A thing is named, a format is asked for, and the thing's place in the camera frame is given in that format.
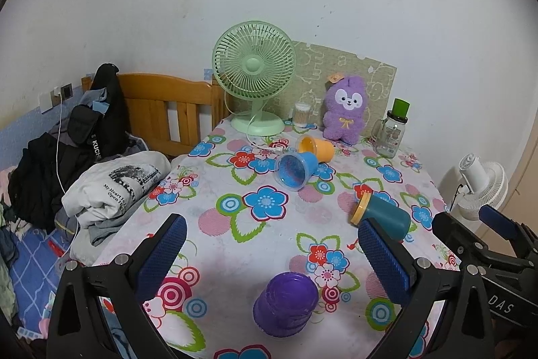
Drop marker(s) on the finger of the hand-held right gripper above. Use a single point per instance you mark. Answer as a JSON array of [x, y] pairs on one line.
[[500, 221], [456, 235]]

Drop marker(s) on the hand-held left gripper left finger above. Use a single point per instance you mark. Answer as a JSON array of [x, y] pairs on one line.
[[164, 254]]

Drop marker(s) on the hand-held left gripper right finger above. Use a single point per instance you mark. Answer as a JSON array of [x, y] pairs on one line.
[[386, 262]]

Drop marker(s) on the teal cup with yellow rim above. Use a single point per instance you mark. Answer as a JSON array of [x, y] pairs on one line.
[[389, 216]]

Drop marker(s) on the purple cup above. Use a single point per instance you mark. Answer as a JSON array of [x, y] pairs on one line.
[[288, 300]]

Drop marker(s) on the blue cup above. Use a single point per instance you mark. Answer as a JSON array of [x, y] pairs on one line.
[[306, 164]]

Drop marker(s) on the orange cup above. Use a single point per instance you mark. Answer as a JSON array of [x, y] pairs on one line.
[[322, 150]]

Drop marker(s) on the white standing fan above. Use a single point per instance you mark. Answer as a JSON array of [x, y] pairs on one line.
[[483, 182]]

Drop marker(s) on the grey folded cloth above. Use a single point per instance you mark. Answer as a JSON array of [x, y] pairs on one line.
[[101, 232]]

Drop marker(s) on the floral tablecloth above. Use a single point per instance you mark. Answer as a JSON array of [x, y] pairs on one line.
[[252, 241]]

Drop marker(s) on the white printed shirt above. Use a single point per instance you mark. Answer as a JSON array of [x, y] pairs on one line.
[[109, 182]]

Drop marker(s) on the glass bottle with green lid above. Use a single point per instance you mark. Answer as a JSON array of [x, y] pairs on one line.
[[389, 136]]

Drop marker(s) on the blue patterned bedsheet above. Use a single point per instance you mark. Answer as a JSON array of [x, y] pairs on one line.
[[33, 270]]

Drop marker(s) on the pile of dark clothes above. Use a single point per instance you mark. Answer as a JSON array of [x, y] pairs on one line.
[[38, 182]]

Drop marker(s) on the purple plush toy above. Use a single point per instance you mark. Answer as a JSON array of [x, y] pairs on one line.
[[344, 119]]

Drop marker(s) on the black jacket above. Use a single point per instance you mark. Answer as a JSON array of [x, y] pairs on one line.
[[109, 111]]

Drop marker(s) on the wooden bed headboard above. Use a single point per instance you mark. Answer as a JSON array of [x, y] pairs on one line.
[[147, 90]]

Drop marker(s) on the blue denim garment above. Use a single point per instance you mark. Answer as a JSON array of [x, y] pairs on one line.
[[94, 102]]

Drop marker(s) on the cotton swab jar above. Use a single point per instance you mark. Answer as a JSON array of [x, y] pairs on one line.
[[301, 116]]

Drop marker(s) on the green patterned board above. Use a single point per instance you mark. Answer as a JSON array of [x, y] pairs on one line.
[[319, 64]]

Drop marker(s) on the green desk fan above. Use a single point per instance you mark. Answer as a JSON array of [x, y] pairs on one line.
[[252, 64]]

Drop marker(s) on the dark wall socket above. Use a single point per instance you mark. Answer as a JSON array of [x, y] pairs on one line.
[[66, 90]]

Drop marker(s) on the white wall plate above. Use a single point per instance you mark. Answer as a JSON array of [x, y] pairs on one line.
[[45, 101]]

